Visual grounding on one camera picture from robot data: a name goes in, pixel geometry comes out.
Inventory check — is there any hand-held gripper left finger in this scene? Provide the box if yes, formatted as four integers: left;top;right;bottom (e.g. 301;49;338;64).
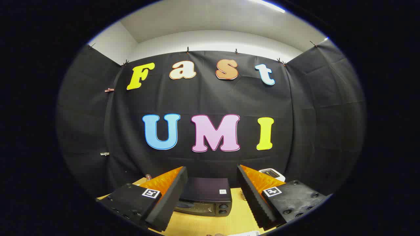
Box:
97;166;188;232

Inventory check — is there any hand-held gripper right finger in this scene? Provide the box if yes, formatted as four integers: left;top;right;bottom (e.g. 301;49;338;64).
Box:
237;165;328;231

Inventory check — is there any black toaster oven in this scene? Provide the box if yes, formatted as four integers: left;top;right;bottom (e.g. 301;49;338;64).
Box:
173;177;233;217

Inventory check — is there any white bread toaster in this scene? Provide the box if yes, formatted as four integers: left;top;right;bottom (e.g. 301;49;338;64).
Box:
259;168;286;183

